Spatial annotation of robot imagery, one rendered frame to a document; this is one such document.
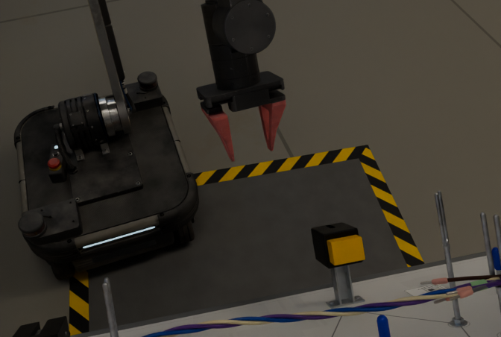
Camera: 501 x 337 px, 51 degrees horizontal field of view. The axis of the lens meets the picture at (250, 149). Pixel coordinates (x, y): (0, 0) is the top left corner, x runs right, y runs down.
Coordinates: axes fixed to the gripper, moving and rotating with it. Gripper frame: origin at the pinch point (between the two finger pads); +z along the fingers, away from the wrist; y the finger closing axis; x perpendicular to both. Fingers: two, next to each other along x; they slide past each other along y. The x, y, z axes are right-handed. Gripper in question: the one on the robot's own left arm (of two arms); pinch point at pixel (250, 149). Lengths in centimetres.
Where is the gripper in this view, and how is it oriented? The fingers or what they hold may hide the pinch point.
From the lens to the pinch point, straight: 70.3
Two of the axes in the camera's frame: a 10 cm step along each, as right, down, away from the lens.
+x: -2.9, -3.0, 9.1
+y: 9.4, -2.5, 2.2
